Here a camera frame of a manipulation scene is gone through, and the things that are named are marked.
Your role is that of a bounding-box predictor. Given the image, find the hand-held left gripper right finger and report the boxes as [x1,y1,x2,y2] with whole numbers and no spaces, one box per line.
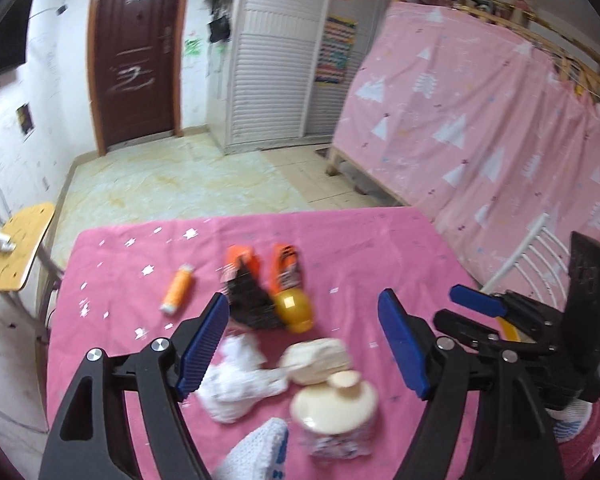
[377,288,566,480]

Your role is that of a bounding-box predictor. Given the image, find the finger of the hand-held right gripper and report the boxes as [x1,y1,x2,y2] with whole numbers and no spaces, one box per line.
[432,309,505,357]
[449,284,561,332]

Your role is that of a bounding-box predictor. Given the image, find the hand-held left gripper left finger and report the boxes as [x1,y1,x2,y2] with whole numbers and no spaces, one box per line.
[39,291,231,480]

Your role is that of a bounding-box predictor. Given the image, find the white tissue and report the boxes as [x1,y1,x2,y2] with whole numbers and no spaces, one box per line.
[197,332,289,424]

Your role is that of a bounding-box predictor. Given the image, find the small orange bottle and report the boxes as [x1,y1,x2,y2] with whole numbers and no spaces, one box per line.
[160,263,196,316]

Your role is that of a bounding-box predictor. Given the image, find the black wrapper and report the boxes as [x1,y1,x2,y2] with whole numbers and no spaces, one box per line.
[225,264,287,331]

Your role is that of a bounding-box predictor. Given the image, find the cup with cream lid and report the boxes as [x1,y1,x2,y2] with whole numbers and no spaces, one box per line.
[289,370,380,460]

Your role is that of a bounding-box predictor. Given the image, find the orange snack packet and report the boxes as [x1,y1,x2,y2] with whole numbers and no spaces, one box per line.
[222,244,261,287]
[269,242,304,296]

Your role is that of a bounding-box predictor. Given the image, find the yellow plastic ball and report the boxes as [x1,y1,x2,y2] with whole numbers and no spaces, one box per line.
[273,288,315,334]

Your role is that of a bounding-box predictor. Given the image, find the person's right hand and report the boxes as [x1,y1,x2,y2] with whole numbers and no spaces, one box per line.
[549,400,600,445]

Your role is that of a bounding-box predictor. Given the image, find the white metal rack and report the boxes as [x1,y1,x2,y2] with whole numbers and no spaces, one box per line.
[479,212,572,312]

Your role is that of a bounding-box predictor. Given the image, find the pink star print tablecloth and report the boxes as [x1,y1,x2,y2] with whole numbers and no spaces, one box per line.
[45,206,487,480]

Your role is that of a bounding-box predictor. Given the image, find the pink covered bed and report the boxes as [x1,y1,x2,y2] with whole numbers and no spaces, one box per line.
[332,1,600,307]

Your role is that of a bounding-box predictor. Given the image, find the wooden side chair seat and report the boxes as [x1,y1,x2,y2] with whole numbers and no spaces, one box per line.
[0,202,57,295]

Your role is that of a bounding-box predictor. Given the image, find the white louvered wardrobe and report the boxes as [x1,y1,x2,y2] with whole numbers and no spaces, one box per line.
[207,0,407,157]

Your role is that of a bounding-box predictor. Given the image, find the colourful grid poster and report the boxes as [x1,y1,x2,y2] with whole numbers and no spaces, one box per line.
[313,14,357,87]

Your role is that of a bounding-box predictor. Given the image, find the dark brown door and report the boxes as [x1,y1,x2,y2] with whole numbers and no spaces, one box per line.
[87,0,189,155]

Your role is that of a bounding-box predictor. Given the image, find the black hanging bags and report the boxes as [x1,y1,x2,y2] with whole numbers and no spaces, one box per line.
[202,0,239,44]

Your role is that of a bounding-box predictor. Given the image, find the wooden bed frame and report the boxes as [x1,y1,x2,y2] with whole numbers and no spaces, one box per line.
[326,0,600,209]

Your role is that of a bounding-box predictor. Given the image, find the dark wall box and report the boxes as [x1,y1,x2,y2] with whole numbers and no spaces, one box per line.
[17,102,35,136]

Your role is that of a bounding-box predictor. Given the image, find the black wall television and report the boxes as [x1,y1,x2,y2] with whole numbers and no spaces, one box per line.
[0,0,36,82]

